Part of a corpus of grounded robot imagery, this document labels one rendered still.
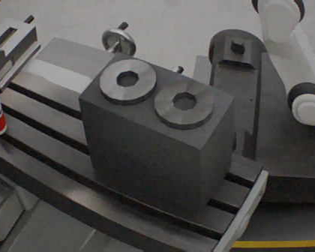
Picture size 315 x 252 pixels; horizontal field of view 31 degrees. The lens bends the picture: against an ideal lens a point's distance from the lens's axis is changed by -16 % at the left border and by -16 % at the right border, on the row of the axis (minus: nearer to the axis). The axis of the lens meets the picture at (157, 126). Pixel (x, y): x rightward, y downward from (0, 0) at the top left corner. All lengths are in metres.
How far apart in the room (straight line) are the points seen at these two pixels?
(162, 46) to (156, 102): 1.73
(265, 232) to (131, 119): 0.78
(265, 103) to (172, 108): 0.78
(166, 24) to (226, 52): 1.05
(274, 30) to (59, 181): 0.58
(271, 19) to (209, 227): 0.51
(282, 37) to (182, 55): 1.32
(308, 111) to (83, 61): 0.61
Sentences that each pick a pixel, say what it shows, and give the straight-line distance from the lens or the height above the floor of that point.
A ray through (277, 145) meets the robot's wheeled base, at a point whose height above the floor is 0.57.
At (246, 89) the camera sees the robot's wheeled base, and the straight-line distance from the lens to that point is 1.74.
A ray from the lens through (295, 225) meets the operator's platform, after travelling 1.70.
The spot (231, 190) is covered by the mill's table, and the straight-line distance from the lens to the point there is 1.14.
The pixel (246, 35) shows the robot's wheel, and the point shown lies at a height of 0.60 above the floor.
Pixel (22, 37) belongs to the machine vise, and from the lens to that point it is 1.38.
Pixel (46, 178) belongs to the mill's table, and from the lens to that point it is 1.18.
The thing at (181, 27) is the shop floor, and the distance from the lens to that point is 2.81.
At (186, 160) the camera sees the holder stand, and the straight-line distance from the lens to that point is 0.99.
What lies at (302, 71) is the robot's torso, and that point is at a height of 0.79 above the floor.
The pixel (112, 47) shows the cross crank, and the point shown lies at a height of 0.63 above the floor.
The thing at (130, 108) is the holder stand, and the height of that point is 1.10.
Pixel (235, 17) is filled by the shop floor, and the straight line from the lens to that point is 2.89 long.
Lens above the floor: 1.86
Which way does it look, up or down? 50 degrees down
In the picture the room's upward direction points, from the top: 5 degrees counter-clockwise
